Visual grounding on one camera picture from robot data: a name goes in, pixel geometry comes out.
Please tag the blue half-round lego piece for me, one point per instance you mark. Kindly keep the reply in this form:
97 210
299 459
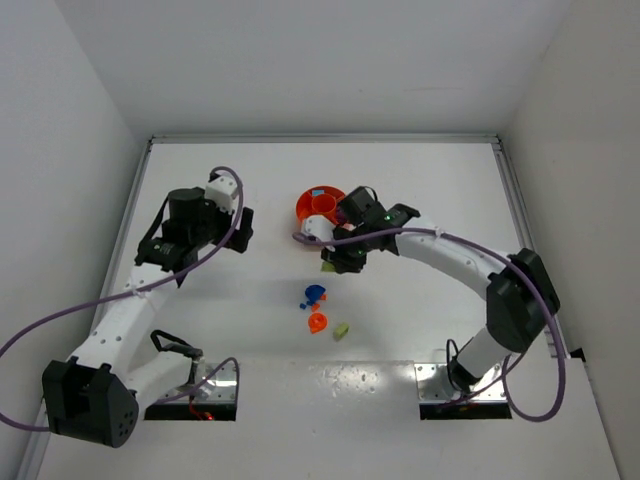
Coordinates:
313 293

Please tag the light green curved lego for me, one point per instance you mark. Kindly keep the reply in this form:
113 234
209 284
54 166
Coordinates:
327 267

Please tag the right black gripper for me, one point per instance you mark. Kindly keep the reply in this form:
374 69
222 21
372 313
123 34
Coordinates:
343 257

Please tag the purple curved lego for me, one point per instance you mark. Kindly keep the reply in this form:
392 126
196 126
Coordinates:
340 216

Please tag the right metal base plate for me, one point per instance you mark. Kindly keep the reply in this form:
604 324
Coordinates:
436 386

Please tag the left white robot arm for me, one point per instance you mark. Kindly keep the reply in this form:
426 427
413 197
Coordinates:
124 366

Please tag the light green sloped lego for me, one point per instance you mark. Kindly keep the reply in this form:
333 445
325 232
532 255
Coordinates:
340 331

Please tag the orange round lego piece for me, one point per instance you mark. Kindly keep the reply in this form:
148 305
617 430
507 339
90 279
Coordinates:
317 322

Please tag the orange round divided container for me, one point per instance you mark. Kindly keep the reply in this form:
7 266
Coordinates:
324 204

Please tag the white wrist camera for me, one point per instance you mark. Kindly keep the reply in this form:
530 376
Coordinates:
317 227
223 191

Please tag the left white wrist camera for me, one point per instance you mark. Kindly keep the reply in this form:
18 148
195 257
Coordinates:
223 191

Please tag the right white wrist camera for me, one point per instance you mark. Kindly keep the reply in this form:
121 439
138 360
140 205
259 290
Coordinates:
317 227

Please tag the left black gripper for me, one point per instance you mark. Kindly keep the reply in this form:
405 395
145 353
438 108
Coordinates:
242 228

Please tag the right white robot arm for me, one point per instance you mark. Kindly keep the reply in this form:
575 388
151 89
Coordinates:
516 288

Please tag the aluminium table frame rail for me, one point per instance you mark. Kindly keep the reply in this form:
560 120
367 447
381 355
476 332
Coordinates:
310 407

